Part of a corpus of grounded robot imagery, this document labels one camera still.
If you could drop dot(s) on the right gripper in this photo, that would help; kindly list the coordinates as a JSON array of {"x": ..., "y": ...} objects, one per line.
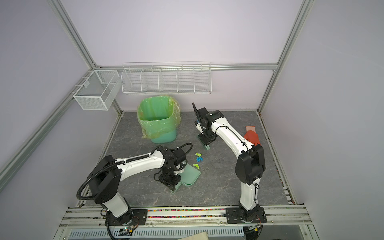
[{"x": 204, "y": 140}]

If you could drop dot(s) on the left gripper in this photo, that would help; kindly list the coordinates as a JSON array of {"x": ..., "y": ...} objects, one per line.
[{"x": 171, "y": 184}]

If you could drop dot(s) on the mint green dustpan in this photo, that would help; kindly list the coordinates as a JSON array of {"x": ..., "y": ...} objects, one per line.
[{"x": 188, "y": 177}]

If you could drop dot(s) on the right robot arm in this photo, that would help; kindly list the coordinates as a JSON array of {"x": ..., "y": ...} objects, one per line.
[{"x": 250, "y": 164}]

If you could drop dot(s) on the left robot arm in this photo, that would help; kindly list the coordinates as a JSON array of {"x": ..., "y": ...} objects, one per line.
[{"x": 102, "y": 183}]

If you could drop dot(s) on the green blue scrap far left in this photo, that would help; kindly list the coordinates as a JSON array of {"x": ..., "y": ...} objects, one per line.
[{"x": 199, "y": 159}]

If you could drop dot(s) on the red rubber glove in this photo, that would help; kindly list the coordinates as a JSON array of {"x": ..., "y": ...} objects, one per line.
[{"x": 252, "y": 136}]

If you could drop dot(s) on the green trash bin with bag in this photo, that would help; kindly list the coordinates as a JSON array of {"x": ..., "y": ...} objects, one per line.
[{"x": 159, "y": 118}]

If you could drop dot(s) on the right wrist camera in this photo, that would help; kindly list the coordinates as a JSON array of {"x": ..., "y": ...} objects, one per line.
[{"x": 198, "y": 126}]

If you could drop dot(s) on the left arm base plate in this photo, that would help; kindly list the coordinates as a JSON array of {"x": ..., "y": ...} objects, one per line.
[{"x": 135, "y": 217}]

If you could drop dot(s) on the long white wire basket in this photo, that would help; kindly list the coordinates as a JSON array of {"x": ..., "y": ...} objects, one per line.
[{"x": 167, "y": 78}]

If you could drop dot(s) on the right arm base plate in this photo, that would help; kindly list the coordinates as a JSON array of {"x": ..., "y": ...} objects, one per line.
[{"x": 239, "y": 215}]

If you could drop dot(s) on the small white wire basket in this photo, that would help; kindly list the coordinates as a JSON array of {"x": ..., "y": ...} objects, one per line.
[{"x": 99, "y": 90}]

